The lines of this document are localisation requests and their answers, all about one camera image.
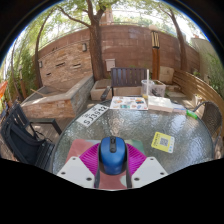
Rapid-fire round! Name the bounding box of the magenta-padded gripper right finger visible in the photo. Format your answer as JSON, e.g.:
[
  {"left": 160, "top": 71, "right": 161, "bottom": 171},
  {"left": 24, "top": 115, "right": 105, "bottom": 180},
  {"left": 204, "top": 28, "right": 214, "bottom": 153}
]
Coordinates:
[{"left": 125, "top": 142, "right": 169, "bottom": 189}]

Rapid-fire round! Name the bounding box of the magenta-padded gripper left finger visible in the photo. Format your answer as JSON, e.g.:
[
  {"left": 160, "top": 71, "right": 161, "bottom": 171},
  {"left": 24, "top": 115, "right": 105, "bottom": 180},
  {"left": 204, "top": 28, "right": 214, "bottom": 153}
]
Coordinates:
[{"left": 56, "top": 142, "right": 102, "bottom": 189}]

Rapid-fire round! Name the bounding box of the blue computer mouse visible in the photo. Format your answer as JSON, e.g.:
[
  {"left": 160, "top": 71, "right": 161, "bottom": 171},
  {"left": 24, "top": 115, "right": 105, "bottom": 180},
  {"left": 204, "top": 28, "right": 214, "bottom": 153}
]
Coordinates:
[{"left": 99, "top": 135, "right": 128, "bottom": 176}]

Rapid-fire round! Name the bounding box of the floral red mouse pad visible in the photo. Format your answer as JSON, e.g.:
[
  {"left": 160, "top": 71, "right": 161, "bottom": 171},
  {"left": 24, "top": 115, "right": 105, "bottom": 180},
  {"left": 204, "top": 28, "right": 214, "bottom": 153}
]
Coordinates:
[{"left": 64, "top": 138, "right": 148, "bottom": 191}]

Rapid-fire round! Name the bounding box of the yellow card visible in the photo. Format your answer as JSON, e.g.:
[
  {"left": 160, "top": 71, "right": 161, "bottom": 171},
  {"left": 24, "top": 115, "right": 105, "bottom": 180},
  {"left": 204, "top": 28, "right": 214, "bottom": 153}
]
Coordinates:
[{"left": 150, "top": 131, "right": 176, "bottom": 154}]

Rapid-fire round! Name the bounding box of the black metal chair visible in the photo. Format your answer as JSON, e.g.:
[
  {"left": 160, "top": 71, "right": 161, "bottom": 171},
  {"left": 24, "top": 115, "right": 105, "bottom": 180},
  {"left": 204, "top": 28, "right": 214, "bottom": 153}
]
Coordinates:
[{"left": 0, "top": 101, "right": 63, "bottom": 171}]

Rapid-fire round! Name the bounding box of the white licence plate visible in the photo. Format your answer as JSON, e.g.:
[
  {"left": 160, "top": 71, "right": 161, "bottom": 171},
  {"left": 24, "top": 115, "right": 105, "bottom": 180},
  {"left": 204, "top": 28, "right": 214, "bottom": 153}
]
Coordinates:
[{"left": 75, "top": 103, "right": 110, "bottom": 128}]

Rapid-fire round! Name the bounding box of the black bag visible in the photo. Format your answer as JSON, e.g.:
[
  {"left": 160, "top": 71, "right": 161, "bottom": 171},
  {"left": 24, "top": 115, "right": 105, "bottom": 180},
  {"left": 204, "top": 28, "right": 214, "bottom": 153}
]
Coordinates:
[{"left": 1, "top": 124, "right": 44, "bottom": 164}]

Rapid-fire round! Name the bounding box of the thin pink book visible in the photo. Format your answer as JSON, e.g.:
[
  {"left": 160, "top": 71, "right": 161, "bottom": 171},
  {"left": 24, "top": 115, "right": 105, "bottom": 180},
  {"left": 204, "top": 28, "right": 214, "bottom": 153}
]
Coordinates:
[{"left": 171, "top": 103, "right": 187, "bottom": 115}]

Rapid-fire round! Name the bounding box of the green bottle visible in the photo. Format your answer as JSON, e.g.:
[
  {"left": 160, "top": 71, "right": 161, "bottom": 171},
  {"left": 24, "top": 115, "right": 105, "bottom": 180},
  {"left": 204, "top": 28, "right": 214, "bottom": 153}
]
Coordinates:
[{"left": 185, "top": 109, "right": 199, "bottom": 121}]

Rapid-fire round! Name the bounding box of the stone raised planter bed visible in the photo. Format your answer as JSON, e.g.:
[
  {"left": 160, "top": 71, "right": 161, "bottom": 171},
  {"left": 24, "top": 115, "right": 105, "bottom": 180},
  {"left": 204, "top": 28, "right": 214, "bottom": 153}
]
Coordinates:
[{"left": 20, "top": 74, "right": 95, "bottom": 120}]

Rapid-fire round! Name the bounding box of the white planter box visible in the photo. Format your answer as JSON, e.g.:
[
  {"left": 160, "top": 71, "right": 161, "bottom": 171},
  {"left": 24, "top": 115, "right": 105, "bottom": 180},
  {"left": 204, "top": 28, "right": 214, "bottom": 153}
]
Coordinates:
[{"left": 151, "top": 79, "right": 167, "bottom": 98}]

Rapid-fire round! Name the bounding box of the clear plastic cup with straw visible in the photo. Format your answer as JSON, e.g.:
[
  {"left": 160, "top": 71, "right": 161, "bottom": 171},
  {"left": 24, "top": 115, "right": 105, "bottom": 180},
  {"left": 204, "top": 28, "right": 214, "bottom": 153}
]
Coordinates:
[{"left": 141, "top": 68, "right": 155, "bottom": 100}]

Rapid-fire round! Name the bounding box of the concrete square planter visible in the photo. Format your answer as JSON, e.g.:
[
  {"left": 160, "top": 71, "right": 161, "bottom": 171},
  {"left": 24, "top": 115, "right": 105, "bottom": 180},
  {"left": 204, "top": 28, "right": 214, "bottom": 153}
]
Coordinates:
[{"left": 89, "top": 78, "right": 113, "bottom": 102}]

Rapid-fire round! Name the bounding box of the dark wooden slatted chair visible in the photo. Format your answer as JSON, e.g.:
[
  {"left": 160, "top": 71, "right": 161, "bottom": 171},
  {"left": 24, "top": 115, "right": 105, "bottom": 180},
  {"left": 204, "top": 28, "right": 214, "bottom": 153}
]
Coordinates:
[{"left": 100, "top": 67, "right": 149, "bottom": 101}]

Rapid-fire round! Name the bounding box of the beige stone block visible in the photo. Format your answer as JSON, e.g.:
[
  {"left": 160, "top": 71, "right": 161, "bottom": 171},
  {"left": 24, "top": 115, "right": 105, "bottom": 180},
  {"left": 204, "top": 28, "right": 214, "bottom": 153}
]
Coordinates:
[{"left": 158, "top": 65, "right": 175, "bottom": 85}]

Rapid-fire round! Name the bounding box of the white electrical box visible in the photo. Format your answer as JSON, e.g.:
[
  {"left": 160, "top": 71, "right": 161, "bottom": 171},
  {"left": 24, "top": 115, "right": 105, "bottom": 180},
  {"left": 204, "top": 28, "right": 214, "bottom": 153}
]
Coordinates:
[{"left": 105, "top": 58, "right": 117, "bottom": 72}]

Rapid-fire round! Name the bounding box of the thick tree trunk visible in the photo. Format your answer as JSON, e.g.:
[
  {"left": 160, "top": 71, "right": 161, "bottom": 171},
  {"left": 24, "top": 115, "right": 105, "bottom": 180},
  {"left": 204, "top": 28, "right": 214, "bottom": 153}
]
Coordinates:
[{"left": 56, "top": 0, "right": 114, "bottom": 82}]

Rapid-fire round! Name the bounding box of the slim tree trunk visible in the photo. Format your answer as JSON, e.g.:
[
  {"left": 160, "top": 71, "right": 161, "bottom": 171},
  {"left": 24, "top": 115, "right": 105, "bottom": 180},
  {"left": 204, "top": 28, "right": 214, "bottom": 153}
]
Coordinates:
[{"left": 166, "top": 6, "right": 188, "bottom": 73}]

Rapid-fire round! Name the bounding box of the wooden garden lamp post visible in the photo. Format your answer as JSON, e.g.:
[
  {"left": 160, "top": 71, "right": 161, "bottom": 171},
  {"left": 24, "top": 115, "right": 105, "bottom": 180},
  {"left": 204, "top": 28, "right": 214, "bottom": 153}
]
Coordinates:
[{"left": 148, "top": 24, "right": 162, "bottom": 81}]

